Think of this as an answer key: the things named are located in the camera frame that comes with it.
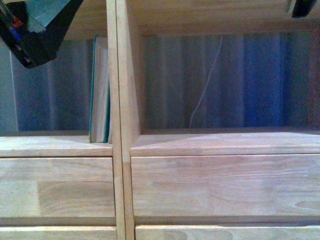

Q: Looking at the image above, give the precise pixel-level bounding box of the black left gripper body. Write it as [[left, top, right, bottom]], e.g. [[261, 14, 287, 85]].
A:
[[0, 0, 83, 68]]

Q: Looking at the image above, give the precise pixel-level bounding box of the green cover book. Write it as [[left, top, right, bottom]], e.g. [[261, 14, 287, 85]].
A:
[[89, 36, 111, 143]]

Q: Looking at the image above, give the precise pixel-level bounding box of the thin teal book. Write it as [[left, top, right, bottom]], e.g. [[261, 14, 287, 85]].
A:
[[107, 86, 113, 144]]

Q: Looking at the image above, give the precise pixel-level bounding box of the left wooden shelf cabinet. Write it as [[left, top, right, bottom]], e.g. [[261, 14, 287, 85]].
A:
[[0, 0, 126, 240]]

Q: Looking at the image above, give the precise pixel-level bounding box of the wooden shelf cabinet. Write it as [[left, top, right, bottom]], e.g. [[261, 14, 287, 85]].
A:
[[115, 0, 320, 240], [0, 0, 126, 240]]

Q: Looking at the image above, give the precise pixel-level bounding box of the right wooden shelf cabinet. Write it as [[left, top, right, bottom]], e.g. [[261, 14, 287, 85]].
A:
[[115, 0, 320, 240]]

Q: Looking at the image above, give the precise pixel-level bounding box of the left cabinet upper drawer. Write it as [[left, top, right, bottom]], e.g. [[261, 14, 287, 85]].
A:
[[0, 157, 115, 218]]

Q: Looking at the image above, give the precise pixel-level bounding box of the cabinet drawer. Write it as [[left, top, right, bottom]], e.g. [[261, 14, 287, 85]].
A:
[[131, 154, 320, 217], [0, 226, 117, 240], [135, 225, 320, 240], [0, 157, 115, 218]]

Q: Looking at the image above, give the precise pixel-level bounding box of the left cabinet lower drawer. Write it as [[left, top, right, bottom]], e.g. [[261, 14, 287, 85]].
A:
[[0, 226, 117, 240]]

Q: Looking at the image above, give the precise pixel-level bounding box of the right cabinet lower drawer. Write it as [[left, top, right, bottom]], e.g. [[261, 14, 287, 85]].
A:
[[135, 225, 320, 240]]

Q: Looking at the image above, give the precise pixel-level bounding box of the right cabinet upper drawer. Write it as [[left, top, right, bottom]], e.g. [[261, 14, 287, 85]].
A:
[[131, 154, 320, 217]]

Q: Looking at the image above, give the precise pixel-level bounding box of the white hanging cable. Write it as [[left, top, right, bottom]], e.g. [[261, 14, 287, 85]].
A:
[[189, 34, 224, 129]]

